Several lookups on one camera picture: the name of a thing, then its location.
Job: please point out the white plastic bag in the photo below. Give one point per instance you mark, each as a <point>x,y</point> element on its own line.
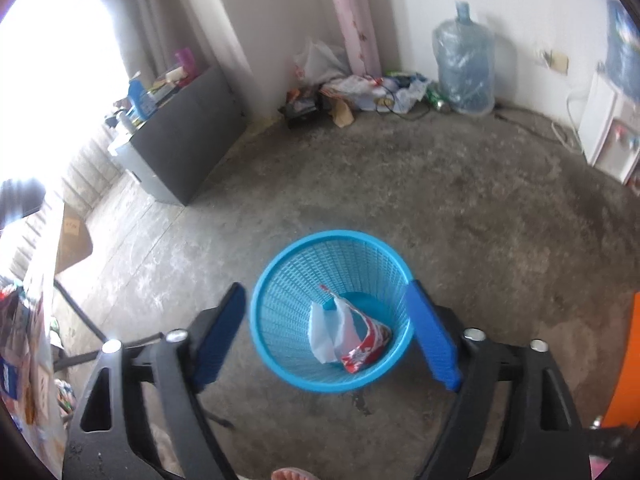
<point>320,60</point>

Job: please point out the white water dispenser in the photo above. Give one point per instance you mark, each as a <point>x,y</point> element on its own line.
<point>605,125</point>

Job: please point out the person's foot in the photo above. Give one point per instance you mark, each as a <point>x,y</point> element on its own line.
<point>292,475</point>

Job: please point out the blue plastic waste basket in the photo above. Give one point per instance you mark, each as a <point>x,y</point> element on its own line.
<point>290,280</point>

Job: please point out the pink rolled mat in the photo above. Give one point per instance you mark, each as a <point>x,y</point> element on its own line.
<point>355,25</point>

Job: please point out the cardboard box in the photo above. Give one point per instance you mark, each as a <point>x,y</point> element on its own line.
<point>72,240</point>

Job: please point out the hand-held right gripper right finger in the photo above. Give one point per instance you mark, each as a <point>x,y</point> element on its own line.
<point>432,340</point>

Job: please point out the brown paper bag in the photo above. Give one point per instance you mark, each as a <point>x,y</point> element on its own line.
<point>342,112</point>

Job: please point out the dark blurred object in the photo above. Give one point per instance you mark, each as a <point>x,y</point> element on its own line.
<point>20,200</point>

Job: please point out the pile of snack packets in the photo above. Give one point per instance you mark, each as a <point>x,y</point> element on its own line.
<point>12,320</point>

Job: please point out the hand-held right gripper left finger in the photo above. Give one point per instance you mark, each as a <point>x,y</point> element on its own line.
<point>220,340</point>

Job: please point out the pile of plastic wrappers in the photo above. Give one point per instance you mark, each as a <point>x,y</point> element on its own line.
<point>360,87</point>

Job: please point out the blue dispenser bottle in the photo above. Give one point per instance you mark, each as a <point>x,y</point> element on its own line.
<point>622,40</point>

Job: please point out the wall socket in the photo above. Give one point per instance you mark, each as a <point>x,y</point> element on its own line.
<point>555,62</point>

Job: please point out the pink cup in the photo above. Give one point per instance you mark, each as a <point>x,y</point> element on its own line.
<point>184,60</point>

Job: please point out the red and white snack packet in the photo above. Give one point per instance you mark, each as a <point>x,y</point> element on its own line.
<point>367,347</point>

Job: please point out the grey cabinet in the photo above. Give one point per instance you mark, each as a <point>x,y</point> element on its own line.
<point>185,140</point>

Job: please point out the black box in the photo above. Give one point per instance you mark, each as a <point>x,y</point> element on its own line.
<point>300,110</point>

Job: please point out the large blue water jug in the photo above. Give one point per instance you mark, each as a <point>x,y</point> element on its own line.
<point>462,70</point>

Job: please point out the folding table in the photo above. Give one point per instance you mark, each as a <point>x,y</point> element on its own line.
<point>40,310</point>

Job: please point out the white plastic wrapper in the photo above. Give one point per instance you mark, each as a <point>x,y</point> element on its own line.
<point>322,332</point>

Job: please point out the orange panel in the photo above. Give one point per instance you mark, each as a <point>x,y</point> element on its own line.
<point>625,375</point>

